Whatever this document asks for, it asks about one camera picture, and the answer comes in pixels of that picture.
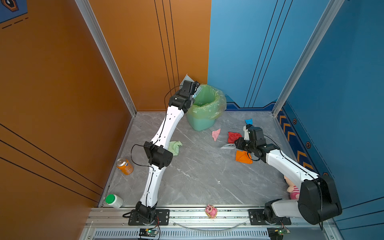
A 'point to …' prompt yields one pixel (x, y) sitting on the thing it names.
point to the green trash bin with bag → (210, 104)
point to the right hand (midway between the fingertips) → (234, 141)
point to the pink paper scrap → (215, 134)
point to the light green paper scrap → (174, 147)
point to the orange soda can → (124, 166)
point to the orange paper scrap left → (243, 156)
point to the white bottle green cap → (114, 201)
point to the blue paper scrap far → (249, 121)
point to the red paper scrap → (233, 137)
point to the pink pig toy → (211, 211)
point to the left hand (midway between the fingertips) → (183, 94)
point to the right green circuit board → (277, 233)
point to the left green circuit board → (148, 232)
